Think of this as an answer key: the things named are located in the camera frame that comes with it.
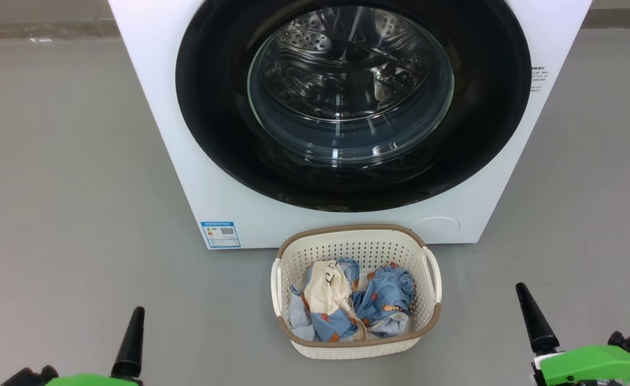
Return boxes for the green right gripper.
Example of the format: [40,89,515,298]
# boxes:
[516,283,630,386]

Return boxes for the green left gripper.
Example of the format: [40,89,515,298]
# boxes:
[46,307,145,386]

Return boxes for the blue bear print garment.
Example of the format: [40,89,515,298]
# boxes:
[352,263,416,337]

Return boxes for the cream and blue printed garment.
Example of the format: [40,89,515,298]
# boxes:
[286,258,368,343]

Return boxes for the black round glass washer door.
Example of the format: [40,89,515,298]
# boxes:
[175,0,533,213]

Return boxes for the white front-load washing machine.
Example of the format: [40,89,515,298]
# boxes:
[108,0,593,250]

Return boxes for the stainless steel washing machine drum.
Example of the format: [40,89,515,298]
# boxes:
[251,6,452,125]

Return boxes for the round white filter cover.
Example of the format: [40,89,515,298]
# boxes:
[410,217,461,242]

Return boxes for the blue energy label sticker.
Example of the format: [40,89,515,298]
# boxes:
[200,221,242,249]

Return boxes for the cream perforated laundry basket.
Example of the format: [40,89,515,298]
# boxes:
[271,224,443,360]

